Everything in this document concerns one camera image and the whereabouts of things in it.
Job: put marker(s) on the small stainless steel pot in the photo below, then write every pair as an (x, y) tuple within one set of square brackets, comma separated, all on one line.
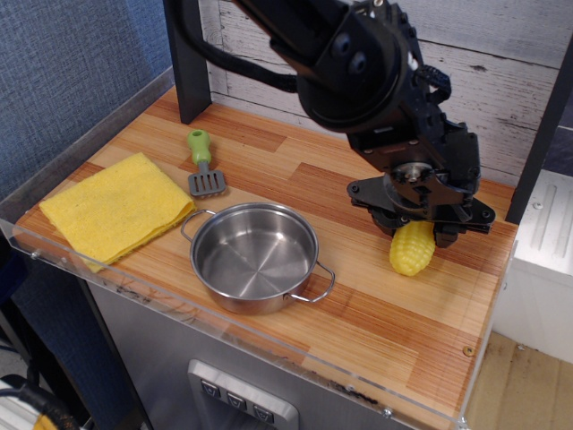
[(257, 257)]

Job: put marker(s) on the black left vertical post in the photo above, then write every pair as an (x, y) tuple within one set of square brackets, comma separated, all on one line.
[(183, 21)]

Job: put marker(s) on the yellow plastic corn cob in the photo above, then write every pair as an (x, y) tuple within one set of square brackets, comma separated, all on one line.
[(412, 248)]

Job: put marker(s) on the yellow folded cloth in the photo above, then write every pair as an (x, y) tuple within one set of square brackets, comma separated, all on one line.
[(110, 214)]

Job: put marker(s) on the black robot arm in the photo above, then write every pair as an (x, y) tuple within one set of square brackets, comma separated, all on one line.
[(360, 72)]

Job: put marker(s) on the silver button control panel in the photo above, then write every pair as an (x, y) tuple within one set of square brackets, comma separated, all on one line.
[(209, 383)]

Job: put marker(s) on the clear acrylic table guard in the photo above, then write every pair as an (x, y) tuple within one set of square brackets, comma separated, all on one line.
[(405, 348)]

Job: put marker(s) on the white cabinet on right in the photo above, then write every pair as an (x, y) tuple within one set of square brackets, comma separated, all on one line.
[(535, 303)]

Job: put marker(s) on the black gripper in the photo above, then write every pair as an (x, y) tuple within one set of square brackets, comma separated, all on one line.
[(418, 192)]

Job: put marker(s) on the green handled grey toy spatula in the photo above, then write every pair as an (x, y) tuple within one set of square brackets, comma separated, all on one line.
[(207, 181)]

